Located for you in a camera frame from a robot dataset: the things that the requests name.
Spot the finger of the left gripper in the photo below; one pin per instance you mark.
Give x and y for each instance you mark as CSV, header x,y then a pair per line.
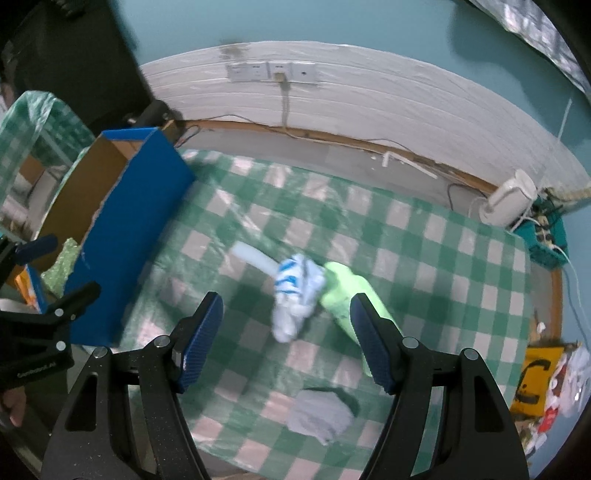
x,y
15,253
72,305

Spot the light grey knit cloth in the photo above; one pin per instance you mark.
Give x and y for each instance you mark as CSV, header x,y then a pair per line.
x,y
320,415

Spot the green sparkly scrub cloth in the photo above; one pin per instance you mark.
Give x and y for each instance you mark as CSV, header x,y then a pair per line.
x,y
54,279

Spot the silver foil curtain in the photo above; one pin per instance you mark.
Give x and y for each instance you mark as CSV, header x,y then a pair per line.
x,y
525,19

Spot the orange snack package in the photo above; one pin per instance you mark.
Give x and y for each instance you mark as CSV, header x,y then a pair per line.
x,y
30,286

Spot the white blue striped sock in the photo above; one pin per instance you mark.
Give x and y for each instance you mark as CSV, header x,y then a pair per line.
x,y
298,285

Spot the white electric kettle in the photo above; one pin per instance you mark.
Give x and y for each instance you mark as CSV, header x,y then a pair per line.
x,y
509,201

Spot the blue cardboard box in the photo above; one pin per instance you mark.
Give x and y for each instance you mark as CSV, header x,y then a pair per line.
x,y
115,202

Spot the neon green cloth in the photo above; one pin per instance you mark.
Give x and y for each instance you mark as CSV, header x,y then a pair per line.
x,y
341,286

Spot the white wall socket strip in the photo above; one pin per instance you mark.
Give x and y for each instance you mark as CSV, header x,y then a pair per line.
x,y
273,71

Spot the teal plastic basket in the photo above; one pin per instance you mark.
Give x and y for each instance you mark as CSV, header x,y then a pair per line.
x,y
544,234

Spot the yellow black bag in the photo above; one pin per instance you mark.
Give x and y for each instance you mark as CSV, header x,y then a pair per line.
x,y
539,365

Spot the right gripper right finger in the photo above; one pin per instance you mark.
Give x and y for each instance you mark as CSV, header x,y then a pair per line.
x,y
476,438

